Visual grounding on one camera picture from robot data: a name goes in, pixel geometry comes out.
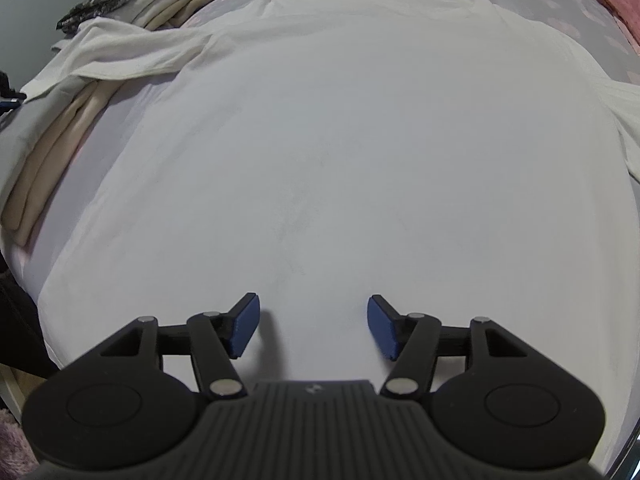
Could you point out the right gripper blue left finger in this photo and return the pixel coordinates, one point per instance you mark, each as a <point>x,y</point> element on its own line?
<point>216,340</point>

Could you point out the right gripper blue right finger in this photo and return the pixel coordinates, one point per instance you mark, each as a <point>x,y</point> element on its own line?
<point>410,341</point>

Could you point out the white t-shirt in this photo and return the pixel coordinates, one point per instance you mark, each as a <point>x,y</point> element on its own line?
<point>449,155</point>

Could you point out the light grey folded garment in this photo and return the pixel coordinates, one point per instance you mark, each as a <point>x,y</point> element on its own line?
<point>38,141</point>

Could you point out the pink fluffy rug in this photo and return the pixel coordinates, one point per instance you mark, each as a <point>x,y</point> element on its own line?
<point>16,457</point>

